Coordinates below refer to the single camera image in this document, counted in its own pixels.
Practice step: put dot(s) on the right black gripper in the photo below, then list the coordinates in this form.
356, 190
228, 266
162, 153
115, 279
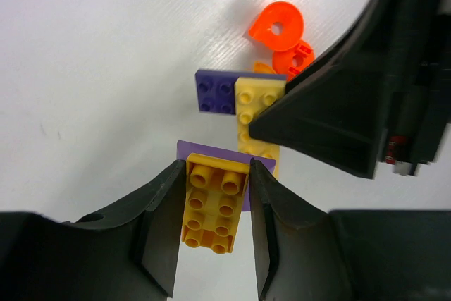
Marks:
382, 92

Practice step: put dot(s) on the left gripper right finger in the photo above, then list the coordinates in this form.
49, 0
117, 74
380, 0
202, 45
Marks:
303, 253

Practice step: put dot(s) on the large orange round lego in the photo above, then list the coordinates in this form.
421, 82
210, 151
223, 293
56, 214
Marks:
278, 27

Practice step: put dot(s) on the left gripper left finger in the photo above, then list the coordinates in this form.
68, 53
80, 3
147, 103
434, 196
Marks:
127, 250

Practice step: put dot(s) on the dark purple flat plate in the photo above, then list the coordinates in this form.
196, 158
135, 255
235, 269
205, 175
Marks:
216, 88

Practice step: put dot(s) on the pale yellow flat plate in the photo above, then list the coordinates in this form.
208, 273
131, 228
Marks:
252, 97

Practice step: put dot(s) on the orange curved lego piece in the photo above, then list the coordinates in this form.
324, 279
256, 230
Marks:
260, 67

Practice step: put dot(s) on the yellow duplo brick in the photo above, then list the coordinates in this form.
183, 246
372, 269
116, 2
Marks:
215, 194

